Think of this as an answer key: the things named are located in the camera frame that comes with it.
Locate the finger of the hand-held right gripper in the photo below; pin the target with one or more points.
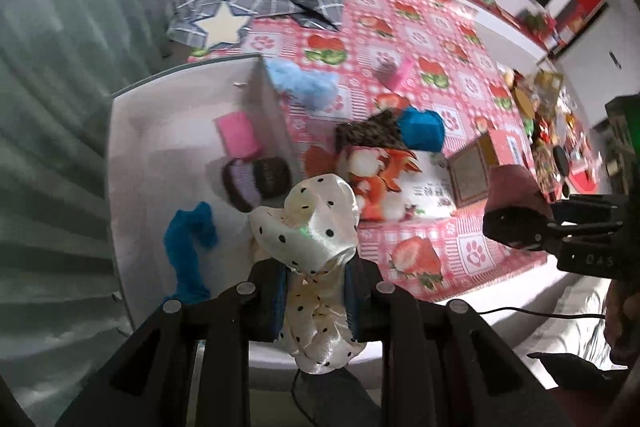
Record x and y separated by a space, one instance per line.
520 227

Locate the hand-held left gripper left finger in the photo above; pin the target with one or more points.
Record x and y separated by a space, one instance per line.
277 302

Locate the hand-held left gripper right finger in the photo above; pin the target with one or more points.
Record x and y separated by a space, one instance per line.
352 302

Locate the white polka dot satin cloth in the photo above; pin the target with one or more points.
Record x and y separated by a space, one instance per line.
310 217

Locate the orange red cloth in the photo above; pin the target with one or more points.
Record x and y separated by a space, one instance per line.
317 162

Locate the leopard print cloth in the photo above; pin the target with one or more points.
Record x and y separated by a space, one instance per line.
370 132

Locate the white storage box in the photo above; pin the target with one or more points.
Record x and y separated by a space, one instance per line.
150 157

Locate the light blue fluffy cloth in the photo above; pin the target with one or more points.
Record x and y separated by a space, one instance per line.
305 84

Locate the person's right hand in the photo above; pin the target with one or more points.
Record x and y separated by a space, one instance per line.
622 322

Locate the pink strawberry print tablecloth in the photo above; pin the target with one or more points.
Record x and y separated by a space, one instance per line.
450 257

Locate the white bedding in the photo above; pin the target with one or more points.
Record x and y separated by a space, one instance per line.
565 337

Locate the fox print packet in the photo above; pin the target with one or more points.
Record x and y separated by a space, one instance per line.
395 182

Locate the jar with yellow lid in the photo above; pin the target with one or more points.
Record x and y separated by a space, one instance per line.
522 99

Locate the pile of snack packets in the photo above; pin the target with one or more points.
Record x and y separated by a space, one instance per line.
550 87

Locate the pink grey small cloth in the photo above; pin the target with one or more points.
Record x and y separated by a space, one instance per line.
395 74

